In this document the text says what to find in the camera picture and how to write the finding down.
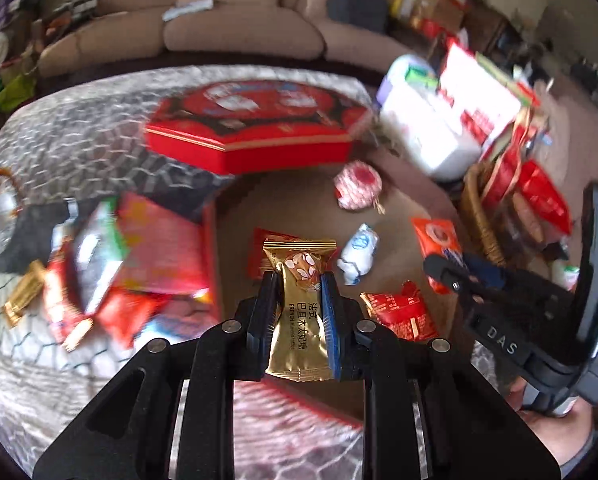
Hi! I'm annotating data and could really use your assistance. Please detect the green white packet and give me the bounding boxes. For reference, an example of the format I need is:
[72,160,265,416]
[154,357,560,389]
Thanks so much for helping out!
[405,66,440,92]

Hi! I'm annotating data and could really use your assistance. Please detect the white paper sheet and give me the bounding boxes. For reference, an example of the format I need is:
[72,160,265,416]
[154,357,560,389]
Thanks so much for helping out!
[162,0,214,22]

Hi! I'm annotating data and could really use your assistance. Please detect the red cardboard boxes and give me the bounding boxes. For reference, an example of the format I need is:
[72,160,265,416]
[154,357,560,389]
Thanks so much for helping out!
[410,0,467,41]

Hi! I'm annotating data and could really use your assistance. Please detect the person's right hand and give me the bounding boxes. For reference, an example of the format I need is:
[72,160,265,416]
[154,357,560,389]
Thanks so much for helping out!
[506,380,597,473]

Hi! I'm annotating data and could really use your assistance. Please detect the red snack packet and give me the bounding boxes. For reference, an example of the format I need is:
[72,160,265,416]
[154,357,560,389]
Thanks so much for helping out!
[247,228,307,281]
[360,280,439,343]

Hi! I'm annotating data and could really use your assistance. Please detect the red white gift box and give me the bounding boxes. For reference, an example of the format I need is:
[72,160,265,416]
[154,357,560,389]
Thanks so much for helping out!
[438,42,534,148]

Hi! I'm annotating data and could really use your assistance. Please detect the beige sofa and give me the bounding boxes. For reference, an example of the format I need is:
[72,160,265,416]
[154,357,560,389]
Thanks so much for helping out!
[38,0,430,77]

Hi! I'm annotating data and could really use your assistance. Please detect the red white wrapped candy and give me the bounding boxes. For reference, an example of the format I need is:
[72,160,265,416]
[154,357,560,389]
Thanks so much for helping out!
[333,161,386,215]

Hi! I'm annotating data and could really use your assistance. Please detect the white plastic box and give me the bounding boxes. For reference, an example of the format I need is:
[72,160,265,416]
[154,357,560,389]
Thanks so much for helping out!
[376,54,482,181]

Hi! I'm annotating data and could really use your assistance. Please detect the cluttered shelf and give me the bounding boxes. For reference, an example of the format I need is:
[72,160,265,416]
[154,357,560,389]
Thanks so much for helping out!
[0,0,102,126]

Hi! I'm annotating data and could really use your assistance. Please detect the dark wooden cabinet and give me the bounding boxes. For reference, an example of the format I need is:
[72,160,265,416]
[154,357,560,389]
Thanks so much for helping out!
[461,0,524,58]

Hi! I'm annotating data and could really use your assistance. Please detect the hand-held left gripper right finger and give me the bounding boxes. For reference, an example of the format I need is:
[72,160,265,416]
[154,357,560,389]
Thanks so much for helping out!
[322,271,562,480]

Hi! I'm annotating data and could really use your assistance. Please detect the white bottle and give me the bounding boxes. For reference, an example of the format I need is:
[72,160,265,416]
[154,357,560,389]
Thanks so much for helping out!
[551,259,580,293]

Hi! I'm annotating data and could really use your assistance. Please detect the gold wrapped candy bar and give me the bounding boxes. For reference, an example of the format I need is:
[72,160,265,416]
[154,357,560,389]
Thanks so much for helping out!
[4,260,47,328]

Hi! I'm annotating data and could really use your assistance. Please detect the gold candy packet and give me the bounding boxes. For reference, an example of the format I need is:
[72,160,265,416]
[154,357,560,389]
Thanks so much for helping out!
[262,239,338,383]

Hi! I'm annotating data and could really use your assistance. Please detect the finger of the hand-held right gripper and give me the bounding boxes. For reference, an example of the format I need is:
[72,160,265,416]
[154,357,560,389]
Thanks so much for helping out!
[423,254,534,371]
[460,252,587,313]

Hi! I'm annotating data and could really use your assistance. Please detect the pile of candy packets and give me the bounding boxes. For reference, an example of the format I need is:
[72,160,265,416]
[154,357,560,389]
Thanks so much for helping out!
[44,195,215,353]

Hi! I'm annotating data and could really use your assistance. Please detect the wicker basket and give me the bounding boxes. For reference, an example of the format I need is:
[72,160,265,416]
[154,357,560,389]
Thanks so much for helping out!
[460,162,510,267]

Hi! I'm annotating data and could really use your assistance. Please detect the red octagonal gift box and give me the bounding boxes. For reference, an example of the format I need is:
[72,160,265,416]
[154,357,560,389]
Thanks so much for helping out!
[143,80,375,177]

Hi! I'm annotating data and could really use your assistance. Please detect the white blue wrapped candy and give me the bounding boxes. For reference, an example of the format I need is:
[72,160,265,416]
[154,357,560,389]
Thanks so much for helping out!
[336,223,381,286]

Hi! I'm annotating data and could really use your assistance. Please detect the orange snack packet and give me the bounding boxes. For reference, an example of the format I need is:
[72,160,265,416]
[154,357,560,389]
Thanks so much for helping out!
[410,217,466,295]

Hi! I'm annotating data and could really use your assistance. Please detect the bubble wrap table cover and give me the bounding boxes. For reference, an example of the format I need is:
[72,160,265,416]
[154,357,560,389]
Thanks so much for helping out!
[0,64,504,480]

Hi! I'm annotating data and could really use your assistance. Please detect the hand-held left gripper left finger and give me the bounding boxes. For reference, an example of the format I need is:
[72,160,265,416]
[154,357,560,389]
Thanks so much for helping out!
[32,271,281,480]

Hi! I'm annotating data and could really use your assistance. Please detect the dark blue cushion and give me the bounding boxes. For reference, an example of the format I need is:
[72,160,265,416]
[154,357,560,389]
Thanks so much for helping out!
[326,0,394,35]

